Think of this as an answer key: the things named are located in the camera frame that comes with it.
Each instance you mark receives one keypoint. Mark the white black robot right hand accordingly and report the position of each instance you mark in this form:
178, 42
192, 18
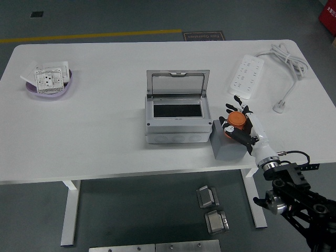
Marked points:
262, 149

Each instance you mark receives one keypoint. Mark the orange cylinder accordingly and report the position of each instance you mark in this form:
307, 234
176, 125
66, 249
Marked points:
236, 118

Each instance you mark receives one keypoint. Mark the transparent hinged box lid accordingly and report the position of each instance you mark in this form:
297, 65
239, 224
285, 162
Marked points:
149, 81

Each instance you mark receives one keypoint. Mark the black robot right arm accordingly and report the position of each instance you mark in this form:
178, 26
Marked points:
296, 178

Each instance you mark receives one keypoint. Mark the grey cube with round hole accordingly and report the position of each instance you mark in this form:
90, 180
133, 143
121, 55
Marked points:
225, 149

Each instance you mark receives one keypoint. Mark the grey plastic junction box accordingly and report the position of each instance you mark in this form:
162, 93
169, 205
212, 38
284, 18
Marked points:
178, 130

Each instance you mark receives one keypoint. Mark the red box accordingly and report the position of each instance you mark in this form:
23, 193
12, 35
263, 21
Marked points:
328, 15

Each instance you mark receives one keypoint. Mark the black table control panel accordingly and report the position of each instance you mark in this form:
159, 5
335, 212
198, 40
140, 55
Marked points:
314, 166

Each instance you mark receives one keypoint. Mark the white table leg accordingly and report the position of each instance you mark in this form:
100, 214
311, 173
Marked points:
69, 215
258, 215

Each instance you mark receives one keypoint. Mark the grey metal block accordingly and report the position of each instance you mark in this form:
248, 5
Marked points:
207, 197
216, 222

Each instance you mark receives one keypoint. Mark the white power strip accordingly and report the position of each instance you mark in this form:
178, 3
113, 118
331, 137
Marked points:
245, 76

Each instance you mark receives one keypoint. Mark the grey metal plate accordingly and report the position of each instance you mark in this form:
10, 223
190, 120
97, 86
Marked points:
120, 248
187, 246

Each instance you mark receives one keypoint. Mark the dark floor sign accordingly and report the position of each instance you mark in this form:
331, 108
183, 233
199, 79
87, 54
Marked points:
203, 36

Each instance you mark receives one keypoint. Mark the purple bowl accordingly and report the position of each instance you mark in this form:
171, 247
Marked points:
50, 95

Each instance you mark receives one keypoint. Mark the white socket panel with holes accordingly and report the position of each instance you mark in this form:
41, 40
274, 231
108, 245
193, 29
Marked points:
48, 78

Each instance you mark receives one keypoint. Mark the white flat cover plate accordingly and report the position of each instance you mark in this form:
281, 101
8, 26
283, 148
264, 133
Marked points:
27, 73

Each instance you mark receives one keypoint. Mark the black floor outlet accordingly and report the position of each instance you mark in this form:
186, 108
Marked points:
36, 14

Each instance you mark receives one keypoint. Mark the white square switch plate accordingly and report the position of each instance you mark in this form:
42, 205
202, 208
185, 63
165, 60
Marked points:
56, 64

